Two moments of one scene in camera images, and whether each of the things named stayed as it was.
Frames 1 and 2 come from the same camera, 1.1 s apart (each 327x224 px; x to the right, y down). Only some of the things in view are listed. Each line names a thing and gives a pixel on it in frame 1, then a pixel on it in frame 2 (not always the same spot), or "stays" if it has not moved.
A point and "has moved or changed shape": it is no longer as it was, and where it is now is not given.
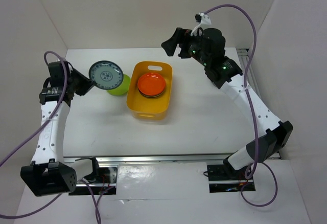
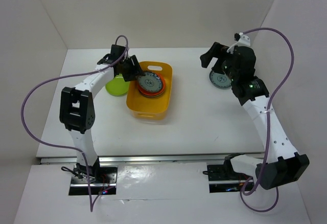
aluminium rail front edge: [170, 158] stays
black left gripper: [87, 83] to [136, 69]
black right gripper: [170, 45] to [216, 50]
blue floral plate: [106, 74] has moved or changed shape
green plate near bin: [122, 88] stays
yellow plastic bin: [146, 108] stays
